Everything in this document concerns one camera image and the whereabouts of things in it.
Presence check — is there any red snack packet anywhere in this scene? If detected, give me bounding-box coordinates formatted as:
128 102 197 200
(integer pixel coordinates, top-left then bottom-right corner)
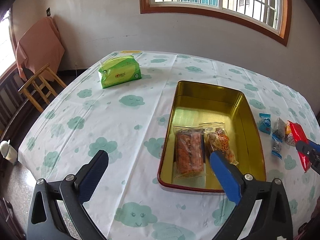
289 121 311 172

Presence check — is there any white trash bin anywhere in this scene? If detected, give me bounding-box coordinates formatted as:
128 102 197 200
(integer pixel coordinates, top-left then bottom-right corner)
0 140 18 165

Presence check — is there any gold red toffee tin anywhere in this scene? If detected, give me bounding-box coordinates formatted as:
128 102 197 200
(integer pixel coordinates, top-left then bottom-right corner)
158 81 266 194

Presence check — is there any white cloud-print tablecloth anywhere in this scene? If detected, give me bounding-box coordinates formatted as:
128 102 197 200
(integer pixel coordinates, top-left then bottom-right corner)
18 52 319 239

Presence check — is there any small blue candy packet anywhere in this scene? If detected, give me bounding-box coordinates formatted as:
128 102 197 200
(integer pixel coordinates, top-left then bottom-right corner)
258 113 271 135

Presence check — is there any dark seed snack packet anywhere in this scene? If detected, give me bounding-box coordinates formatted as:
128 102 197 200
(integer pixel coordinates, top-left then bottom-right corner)
273 118 286 140

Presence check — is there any green tissue pack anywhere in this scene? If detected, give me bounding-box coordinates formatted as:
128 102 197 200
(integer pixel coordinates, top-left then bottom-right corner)
98 56 142 88

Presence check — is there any wooden stool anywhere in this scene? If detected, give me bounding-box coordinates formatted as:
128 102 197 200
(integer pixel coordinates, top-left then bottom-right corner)
18 63 67 113

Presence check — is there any brown-framed window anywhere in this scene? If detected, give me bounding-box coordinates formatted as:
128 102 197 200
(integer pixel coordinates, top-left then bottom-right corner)
139 0 292 46

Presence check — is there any orange cracker snack pack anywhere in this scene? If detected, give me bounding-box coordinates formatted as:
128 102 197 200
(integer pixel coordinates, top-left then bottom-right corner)
173 126 205 179

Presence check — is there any black wall switch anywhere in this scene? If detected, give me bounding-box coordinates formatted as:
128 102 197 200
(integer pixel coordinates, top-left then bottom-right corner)
46 8 51 16

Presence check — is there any clear orange-print snack bag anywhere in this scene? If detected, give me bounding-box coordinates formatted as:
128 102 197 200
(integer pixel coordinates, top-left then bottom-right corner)
199 122 238 165

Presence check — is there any blue-edged seed packet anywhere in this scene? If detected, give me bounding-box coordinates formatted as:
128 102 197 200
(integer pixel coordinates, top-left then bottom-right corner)
271 134 283 159

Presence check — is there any pink cloth-covered furniture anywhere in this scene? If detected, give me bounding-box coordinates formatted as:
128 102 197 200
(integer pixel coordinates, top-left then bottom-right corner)
16 16 65 81

